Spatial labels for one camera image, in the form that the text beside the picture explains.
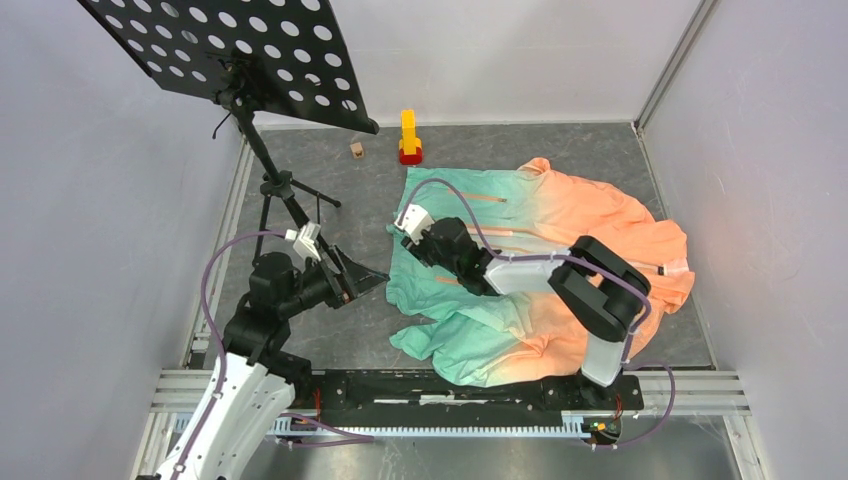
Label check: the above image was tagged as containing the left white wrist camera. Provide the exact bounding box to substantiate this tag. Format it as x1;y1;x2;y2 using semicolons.
284;221;321;261

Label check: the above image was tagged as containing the white toothed cable duct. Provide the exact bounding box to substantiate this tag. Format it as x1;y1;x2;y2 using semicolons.
267;417;590;440

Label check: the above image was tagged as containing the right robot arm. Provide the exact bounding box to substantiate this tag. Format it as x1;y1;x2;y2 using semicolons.
394;215;651;408

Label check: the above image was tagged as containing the red cylinder block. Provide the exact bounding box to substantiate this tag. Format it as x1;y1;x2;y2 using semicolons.
398;147;423;166

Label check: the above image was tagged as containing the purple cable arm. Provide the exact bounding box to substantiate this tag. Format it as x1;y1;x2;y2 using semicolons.
394;177;677;450
170;229;376;480

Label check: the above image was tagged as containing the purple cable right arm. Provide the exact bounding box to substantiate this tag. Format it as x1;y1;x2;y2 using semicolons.
394;177;677;450

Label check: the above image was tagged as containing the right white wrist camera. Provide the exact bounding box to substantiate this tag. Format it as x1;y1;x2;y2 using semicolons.
393;204;434;244

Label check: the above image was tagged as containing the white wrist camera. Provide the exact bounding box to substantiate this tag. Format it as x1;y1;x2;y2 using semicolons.
393;204;434;244
284;221;321;261

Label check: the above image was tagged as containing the small wooden cube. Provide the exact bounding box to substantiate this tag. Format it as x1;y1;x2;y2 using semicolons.
350;142;365;159

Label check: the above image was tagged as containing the green and orange jacket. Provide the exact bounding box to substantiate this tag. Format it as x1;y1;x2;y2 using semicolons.
386;157;695;387

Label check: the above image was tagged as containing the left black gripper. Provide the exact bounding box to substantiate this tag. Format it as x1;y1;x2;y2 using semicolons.
279;242;389;317

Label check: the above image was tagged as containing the yellow block tower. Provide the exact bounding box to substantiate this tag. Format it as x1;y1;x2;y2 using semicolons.
399;109;422;155

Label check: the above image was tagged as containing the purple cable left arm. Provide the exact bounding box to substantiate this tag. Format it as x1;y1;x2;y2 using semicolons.
170;229;376;480

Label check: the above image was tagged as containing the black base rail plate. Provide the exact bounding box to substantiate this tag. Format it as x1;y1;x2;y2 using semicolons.
292;369;645;428

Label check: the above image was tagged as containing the black perforated music stand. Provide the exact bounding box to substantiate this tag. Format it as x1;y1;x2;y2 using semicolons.
80;0;379;227

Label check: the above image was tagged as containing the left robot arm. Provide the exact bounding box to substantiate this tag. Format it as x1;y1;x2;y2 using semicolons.
151;247;389;479

